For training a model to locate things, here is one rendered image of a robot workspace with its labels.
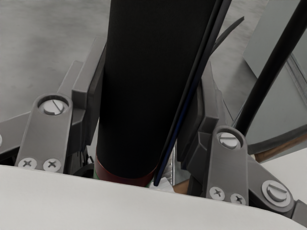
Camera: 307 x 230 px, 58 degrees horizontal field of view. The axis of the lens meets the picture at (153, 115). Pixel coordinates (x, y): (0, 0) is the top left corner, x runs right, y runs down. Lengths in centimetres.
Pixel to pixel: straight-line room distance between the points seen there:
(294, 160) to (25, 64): 247
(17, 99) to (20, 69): 40
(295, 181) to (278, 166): 5
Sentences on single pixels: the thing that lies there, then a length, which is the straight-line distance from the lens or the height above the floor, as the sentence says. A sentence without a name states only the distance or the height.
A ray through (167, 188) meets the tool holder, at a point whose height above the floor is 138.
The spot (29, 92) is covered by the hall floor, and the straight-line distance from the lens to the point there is 244.
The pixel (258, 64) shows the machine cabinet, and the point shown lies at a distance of 324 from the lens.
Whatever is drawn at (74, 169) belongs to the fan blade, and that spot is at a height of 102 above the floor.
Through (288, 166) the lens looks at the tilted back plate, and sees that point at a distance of 58.
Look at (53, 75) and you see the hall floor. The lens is 261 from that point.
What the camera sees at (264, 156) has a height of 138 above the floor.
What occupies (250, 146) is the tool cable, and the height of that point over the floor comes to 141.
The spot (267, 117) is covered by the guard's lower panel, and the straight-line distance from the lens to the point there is 155.
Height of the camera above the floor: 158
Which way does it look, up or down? 43 degrees down
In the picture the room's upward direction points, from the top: 16 degrees clockwise
